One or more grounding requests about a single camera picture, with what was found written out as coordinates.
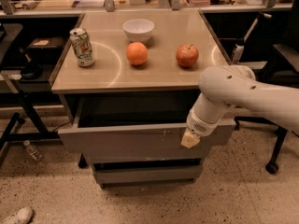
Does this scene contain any white gripper with vent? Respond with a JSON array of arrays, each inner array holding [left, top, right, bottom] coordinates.
[[181, 108, 218, 148]]

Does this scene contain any grey top drawer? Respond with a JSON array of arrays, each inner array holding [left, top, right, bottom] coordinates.
[[59, 97, 235, 163]]

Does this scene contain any grey drawer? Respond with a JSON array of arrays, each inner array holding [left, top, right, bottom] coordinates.
[[93, 158, 203, 189], [59, 97, 235, 163]]

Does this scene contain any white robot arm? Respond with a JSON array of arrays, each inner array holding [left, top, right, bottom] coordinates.
[[181, 65, 299, 148]]

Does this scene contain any grey lower drawer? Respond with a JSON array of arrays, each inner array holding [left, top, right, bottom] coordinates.
[[93, 158, 203, 189]]

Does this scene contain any grey cabinet with beige top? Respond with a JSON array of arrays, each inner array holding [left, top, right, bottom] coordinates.
[[49, 8, 233, 125]]

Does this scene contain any red apple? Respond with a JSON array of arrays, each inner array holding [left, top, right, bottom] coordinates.
[[176, 44, 199, 68]]

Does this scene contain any orange fruit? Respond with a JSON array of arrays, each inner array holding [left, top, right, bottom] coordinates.
[[126, 42, 148, 65]]

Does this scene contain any black office chair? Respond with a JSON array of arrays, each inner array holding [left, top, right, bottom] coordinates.
[[235, 0, 299, 175]]

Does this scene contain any white bowl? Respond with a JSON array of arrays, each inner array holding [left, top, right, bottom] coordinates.
[[122, 19, 155, 43]]

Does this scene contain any green white soda can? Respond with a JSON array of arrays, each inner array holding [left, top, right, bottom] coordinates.
[[69, 28, 95, 67]]

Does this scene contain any plastic water bottle on floor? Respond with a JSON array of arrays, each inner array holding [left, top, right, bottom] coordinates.
[[23, 140, 43, 161]]

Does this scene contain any black box on shelf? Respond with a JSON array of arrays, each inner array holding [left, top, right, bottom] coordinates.
[[27, 36, 65, 57]]

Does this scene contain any black joystick device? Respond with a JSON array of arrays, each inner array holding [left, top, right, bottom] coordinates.
[[19, 48, 42, 80]]

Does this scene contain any white shoe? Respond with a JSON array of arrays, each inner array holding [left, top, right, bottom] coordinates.
[[0, 206, 34, 224]]

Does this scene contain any black folding stand left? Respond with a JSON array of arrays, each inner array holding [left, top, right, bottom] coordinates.
[[0, 23, 72, 166]]

